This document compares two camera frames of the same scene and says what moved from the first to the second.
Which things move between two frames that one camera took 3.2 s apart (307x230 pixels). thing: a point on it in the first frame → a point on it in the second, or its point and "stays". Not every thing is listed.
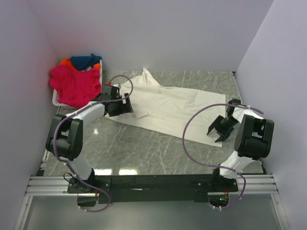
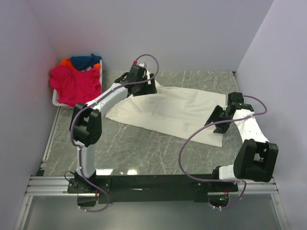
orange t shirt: [66, 62] stays
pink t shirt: [76, 88] stays
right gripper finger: [217, 121] → [214, 115]
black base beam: [153, 189] stays
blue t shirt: [81, 63] stays
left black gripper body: [119, 108] → [144, 88]
